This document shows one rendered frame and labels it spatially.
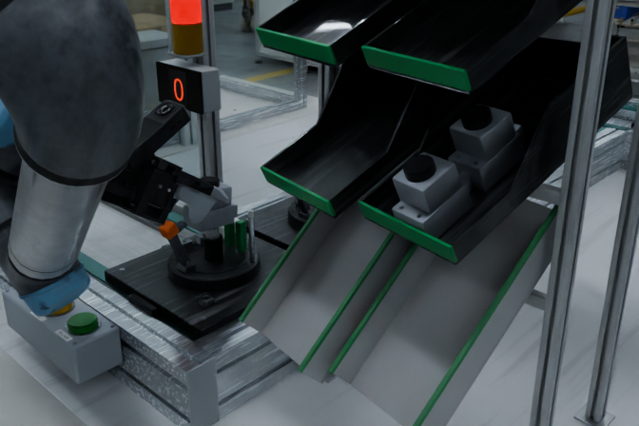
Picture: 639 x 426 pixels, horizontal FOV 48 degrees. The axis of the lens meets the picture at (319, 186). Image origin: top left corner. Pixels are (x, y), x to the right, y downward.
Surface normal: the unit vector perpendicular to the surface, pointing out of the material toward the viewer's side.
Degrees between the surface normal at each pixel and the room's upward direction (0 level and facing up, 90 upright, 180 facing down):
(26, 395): 0
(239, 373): 90
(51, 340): 90
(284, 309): 45
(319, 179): 25
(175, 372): 90
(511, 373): 0
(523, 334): 0
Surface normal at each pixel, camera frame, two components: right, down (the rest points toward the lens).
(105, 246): 0.00, -0.93
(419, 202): -0.73, 0.59
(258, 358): 0.73, 0.25
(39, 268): -0.06, 0.87
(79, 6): 0.59, -0.24
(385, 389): -0.57, -0.50
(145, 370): -0.69, 0.27
